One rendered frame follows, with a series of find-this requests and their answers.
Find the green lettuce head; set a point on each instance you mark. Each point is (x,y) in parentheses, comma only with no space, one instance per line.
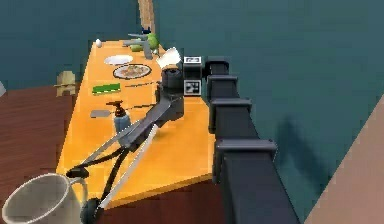
(153,40)

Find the thin dark knife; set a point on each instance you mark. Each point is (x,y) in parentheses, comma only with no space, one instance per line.
(141,84)

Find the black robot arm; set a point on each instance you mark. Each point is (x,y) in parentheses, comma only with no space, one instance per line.
(246,166)

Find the tan wooden post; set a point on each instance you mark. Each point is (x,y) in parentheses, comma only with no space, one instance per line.
(146,15)

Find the dark-rimmed plate with food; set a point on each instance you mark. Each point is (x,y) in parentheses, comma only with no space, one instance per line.
(132,71)

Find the green rectangular sponge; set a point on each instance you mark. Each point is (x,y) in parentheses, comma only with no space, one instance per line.
(106,88)

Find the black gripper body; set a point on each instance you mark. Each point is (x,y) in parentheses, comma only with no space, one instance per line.
(171,100)

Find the grey spatula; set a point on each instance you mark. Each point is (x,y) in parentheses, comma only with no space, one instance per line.
(100,113)

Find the white mug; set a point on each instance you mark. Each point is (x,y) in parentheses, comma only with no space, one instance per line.
(33,203)

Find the tan wooden chair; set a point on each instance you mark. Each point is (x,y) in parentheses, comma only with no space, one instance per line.
(65,82)

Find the small blue object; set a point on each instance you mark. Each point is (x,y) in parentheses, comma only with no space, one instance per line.
(146,30)

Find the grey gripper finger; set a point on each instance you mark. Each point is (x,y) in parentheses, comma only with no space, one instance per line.
(111,181)
(100,156)

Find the green vegetable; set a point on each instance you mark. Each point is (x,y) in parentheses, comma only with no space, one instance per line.
(136,48)

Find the white egg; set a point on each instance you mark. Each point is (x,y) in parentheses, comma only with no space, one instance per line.
(98,43)

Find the grey soap pump bottle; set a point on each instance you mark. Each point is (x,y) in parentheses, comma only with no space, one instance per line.
(120,120)

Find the white plate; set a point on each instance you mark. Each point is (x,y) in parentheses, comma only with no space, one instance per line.
(118,60)

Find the orange wooden table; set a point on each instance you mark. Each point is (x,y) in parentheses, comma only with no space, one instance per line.
(173,156)

